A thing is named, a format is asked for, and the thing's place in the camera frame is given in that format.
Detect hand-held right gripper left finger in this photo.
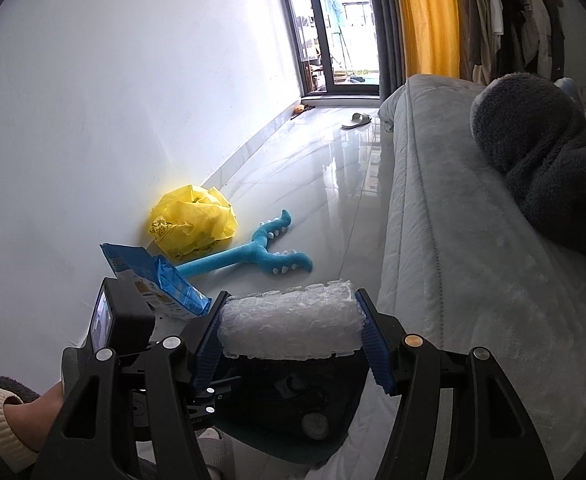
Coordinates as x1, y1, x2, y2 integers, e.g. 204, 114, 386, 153
33, 294, 231, 480

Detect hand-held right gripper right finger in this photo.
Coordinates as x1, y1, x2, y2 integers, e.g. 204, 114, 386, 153
355, 289, 554, 480

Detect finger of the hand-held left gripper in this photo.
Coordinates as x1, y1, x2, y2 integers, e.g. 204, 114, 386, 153
188, 376, 237, 419

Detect bubble wrap roll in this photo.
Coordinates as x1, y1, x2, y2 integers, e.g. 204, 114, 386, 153
218, 280, 369, 361

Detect brown tape roll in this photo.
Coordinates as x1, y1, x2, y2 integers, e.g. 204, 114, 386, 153
300, 411, 330, 438

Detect person's left forearm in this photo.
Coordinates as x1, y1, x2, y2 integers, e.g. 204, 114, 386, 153
0, 374, 69, 471

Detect blue snack packet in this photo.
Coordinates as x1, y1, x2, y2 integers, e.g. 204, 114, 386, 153
100, 242, 212, 322

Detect person's foot in slipper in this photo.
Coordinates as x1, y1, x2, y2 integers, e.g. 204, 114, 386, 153
195, 426, 236, 480

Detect blue plush toy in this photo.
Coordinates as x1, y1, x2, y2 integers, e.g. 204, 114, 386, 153
175, 208, 315, 279

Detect yellow plastic bag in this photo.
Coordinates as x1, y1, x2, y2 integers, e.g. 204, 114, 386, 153
147, 185, 240, 262

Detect light grey bed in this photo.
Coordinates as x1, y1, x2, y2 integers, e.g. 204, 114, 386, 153
377, 74, 586, 441

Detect dark grey fleece blanket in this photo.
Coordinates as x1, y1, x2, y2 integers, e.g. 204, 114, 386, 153
470, 72, 586, 261

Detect grey curtain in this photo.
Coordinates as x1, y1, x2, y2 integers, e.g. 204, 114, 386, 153
363, 0, 407, 106

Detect blue white patterned quilt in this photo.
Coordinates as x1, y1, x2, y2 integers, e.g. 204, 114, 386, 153
554, 76, 586, 111

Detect dark framed glass door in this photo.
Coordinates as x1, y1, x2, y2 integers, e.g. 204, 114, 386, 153
278, 0, 381, 98

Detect yellow curtain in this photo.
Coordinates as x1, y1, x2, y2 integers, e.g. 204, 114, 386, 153
390, 0, 462, 81

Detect beige coat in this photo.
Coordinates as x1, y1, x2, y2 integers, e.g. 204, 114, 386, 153
460, 0, 504, 86

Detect black jacket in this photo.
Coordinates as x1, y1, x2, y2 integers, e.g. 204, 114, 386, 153
488, 0, 526, 77

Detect grey pants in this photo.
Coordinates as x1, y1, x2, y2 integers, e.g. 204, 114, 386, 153
543, 0, 566, 81

